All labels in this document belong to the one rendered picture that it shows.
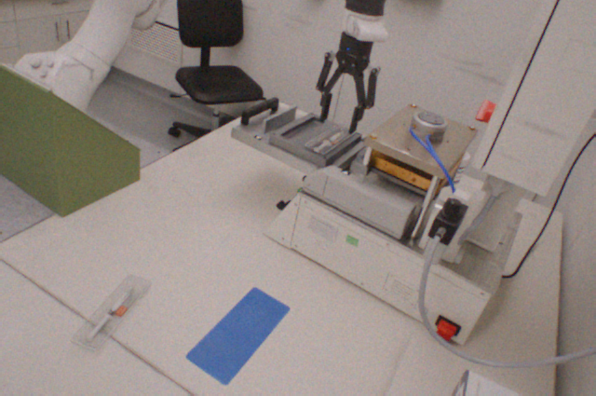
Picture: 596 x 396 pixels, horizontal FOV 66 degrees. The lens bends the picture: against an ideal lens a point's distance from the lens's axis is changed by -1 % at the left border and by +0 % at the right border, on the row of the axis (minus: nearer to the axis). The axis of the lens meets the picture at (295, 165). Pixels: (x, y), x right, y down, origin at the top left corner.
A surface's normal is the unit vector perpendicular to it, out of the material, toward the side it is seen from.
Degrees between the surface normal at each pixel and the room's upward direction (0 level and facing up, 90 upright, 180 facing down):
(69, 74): 65
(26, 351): 0
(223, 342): 0
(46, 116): 90
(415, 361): 0
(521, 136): 90
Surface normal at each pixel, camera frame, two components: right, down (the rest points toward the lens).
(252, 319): 0.17, -0.84
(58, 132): 0.83, 0.40
